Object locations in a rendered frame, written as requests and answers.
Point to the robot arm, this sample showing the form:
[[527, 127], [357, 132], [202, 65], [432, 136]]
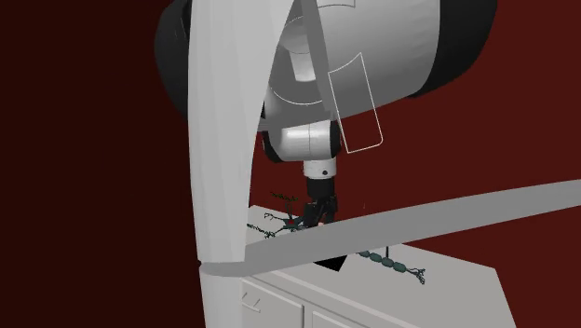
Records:
[[386, 50]]

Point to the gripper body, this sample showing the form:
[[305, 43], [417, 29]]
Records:
[[320, 187]]

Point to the white cabinet with drawers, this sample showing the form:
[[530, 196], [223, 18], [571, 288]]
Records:
[[454, 290]]

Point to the dark green beaded twig plant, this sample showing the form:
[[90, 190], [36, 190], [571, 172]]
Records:
[[387, 262]]

